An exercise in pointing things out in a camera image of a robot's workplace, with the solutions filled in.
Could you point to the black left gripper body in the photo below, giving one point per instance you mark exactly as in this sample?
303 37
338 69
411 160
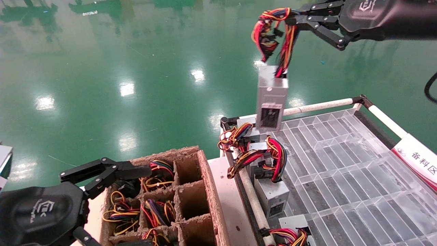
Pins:
34 215

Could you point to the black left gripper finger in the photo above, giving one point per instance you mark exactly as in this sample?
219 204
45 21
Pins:
83 237
129 170

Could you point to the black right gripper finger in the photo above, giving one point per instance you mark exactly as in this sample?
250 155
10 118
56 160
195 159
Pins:
324 7
307 20

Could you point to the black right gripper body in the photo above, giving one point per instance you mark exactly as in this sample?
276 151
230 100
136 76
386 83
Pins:
385 17

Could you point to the brown divided cardboard box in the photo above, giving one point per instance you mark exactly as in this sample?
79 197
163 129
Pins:
193 201

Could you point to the white and red sign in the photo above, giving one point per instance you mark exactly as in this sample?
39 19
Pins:
416 157

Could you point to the clear plastic divided tray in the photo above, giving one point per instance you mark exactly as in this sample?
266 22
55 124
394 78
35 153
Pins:
341 164

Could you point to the white floor scrap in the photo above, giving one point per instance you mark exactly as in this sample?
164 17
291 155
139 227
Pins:
90 13

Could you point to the white pipe cart frame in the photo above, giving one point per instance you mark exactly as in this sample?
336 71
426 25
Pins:
307 109

